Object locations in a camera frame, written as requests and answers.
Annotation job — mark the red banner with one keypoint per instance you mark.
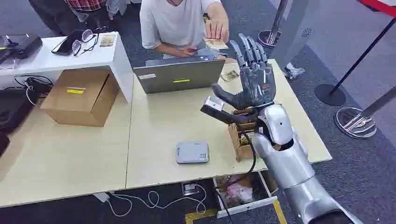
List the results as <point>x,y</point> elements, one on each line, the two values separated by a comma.
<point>382,6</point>

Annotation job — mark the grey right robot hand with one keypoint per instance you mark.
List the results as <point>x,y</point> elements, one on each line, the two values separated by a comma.
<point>256,86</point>

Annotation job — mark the illustrated playing card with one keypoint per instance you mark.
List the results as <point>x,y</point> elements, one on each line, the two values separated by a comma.
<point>216,44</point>
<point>244,141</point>
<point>107,40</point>
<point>229,76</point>

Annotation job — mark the pink plastic bag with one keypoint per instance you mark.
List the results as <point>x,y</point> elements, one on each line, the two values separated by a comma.
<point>239,193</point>

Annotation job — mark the crumpled white plastic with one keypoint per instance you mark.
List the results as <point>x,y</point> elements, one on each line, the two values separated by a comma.
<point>292,72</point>

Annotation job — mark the black electronic device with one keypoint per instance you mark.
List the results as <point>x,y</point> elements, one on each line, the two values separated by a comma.
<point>23,44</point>

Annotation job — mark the black eyeglasses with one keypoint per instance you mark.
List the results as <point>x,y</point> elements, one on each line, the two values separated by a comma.
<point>87,36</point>

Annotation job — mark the standing person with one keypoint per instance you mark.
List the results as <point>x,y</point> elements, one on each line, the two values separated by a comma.
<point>49,15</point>
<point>86,6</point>

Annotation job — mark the chrome stanchion post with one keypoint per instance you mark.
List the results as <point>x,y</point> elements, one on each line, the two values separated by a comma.
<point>354,122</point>
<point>268,38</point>

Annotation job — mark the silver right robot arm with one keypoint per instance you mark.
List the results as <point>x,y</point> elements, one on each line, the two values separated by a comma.
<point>287,160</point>

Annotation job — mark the person's right hand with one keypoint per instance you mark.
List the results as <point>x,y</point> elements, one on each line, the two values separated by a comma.
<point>187,52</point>

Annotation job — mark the seated person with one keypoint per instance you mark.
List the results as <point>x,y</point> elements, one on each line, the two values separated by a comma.
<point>173,24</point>

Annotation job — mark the white desk riser shelf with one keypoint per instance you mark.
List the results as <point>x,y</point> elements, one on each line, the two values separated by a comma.
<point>46,60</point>

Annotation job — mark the white power adapter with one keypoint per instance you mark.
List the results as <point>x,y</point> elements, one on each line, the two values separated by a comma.
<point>101,197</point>

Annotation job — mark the floor power socket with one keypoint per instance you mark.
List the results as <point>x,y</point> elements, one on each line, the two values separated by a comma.
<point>189,188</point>

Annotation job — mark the grey column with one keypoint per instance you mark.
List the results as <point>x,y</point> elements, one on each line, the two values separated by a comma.
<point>294,34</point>

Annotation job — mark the black smartphone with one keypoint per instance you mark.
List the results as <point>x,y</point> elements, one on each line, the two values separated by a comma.
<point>66,43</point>

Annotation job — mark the wooden card box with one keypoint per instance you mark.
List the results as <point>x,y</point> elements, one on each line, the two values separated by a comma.
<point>239,153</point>

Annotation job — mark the white open floor drawer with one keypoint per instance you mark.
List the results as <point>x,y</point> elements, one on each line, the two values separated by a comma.
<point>247,207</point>

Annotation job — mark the small grey device box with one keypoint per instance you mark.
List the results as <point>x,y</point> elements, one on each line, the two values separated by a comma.
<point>191,153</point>

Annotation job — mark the person's left hand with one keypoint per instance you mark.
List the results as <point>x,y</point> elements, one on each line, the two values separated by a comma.
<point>218,29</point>

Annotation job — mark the brown cardboard box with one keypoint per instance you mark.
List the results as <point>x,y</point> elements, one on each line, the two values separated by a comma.
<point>77,95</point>

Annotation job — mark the black bag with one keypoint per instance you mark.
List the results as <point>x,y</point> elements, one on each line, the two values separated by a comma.
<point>14,108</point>

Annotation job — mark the black stanchion post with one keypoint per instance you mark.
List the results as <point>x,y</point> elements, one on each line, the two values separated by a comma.
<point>329,94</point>

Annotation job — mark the grey laptop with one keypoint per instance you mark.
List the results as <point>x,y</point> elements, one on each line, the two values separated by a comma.
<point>179,77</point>

